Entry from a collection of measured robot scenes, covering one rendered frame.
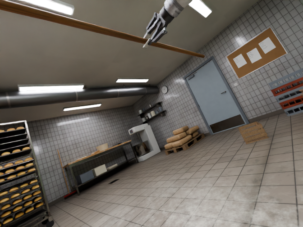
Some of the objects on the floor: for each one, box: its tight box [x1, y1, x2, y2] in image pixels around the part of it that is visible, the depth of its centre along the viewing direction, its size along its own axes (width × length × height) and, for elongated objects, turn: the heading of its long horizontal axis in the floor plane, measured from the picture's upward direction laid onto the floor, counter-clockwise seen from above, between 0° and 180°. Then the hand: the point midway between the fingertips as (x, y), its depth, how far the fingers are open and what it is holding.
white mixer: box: [129, 123, 161, 163], centre depth 568 cm, size 100×66×132 cm, turn 67°
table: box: [63, 140, 139, 195], centre depth 480 cm, size 220×80×90 cm, turn 67°
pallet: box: [165, 133, 205, 155], centre depth 445 cm, size 120×80×14 cm, turn 67°
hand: (146, 41), depth 84 cm, fingers closed on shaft, 3 cm apart
